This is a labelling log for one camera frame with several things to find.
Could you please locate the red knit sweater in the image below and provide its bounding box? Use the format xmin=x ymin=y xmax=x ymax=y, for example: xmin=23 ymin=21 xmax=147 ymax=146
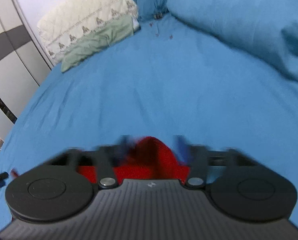
xmin=9 ymin=136 xmax=191 ymax=184

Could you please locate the blue bed sheet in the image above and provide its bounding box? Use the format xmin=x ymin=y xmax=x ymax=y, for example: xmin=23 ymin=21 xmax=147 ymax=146
xmin=0 ymin=15 xmax=298 ymax=226

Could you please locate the white wardrobe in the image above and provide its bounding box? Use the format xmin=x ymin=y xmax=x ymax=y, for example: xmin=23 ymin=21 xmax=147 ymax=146
xmin=0 ymin=0 xmax=52 ymax=140

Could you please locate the green pillow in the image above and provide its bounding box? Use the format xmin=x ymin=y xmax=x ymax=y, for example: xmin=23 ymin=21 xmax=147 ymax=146
xmin=60 ymin=15 xmax=140 ymax=73

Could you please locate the cream quilted headboard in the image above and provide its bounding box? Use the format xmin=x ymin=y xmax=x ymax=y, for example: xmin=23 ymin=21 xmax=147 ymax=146
xmin=37 ymin=0 xmax=138 ymax=64

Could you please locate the blue folded duvet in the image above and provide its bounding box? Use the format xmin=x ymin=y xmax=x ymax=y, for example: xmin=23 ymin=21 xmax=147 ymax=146
xmin=167 ymin=0 xmax=298 ymax=82

